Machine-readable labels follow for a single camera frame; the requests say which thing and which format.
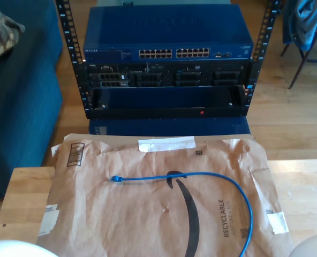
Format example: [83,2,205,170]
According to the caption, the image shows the blue network cable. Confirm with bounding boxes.
[109,171,254,257]

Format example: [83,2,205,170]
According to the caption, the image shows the blue box under rack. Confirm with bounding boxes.
[88,116,252,137]

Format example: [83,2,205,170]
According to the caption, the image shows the long white tape strip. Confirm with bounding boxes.
[138,135,197,153]

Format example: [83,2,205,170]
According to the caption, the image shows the black rack server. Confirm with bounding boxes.
[85,62,253,89]

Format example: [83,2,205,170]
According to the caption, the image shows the brown paper mailer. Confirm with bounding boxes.
[35,133,296,257]

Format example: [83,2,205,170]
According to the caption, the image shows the blue sofa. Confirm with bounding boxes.
[0,0,64,200]

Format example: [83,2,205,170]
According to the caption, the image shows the white shipping label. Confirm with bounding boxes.
[37,203,60,237]

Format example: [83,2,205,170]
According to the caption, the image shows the short white tape piece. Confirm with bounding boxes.
[266,211,289,235]

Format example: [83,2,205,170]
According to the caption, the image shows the dark metal chair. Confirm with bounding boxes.
[280,0,317,90]

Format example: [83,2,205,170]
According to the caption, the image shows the blue-grey jacket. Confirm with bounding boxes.
[282,0,317,52]

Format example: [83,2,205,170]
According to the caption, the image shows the camouflage cloth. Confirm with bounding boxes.
[0,6,26,59]

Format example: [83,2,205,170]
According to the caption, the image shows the blue network switch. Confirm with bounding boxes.
[82,4,255,64]

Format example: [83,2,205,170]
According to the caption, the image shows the black perforated rack post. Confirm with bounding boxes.
[55,0,94,120]
[243,0,282,117]

